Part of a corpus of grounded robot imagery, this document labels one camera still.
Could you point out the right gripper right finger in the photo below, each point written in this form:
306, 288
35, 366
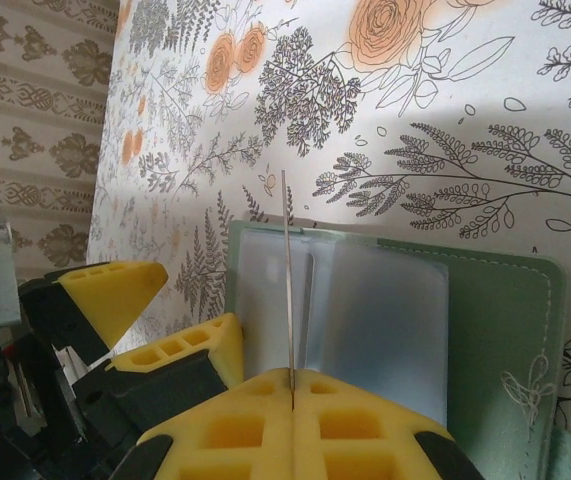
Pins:
355, 440

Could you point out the black credit card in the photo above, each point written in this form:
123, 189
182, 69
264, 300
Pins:
289, 300

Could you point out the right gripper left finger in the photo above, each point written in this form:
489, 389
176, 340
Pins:
235, 440

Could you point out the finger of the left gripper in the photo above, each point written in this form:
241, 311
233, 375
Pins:
115, 290
185, 360

